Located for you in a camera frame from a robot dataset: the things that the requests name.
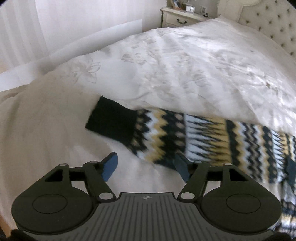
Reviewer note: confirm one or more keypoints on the wooden picture frame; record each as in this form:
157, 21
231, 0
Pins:
175, 4

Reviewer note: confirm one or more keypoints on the cream left nightstand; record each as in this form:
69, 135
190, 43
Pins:
173, 18

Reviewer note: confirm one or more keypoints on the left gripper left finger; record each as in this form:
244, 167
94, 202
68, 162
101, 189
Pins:
85, 183

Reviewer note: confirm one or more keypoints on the small white alarm clock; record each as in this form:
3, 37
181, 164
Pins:
190, 9

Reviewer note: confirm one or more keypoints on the tufted cream headboard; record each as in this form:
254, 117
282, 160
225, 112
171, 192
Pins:
275, 19

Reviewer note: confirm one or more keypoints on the black yellow white patterned sweater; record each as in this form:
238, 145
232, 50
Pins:
156, 135

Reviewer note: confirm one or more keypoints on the white floral bedspread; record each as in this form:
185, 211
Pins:
214, 68

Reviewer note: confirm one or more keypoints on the white sheer curtain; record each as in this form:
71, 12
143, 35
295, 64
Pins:
37, 36

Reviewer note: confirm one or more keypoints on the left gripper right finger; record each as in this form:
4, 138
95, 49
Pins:
196, 175

